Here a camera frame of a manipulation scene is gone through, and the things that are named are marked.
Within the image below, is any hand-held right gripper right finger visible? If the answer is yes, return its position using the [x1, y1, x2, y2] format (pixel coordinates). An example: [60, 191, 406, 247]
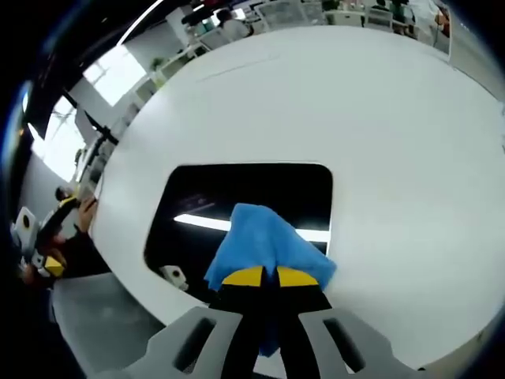
[275, 266, 396, 379]

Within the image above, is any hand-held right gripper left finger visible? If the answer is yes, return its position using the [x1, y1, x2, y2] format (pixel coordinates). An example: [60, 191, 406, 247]
[145, 266, 264, 379]

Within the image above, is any blue cleaning cloth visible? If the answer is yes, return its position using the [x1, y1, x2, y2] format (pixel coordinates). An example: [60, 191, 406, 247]
[204, 202, 339, 358]

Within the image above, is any black rectangular mirror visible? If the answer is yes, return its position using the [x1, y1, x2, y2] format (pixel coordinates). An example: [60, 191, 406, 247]
[143, 161, 335, 306]

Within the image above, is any person's left hand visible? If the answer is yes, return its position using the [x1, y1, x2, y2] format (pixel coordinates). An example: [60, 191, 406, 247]
[47, 232, 67, 264]

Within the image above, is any computer monitor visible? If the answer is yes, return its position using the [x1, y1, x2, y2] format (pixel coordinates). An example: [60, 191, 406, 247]
[75, 107, 100, 140]

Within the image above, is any white mesh office chair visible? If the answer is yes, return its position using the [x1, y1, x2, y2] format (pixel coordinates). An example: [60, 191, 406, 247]
[256, 1, 309, 31]

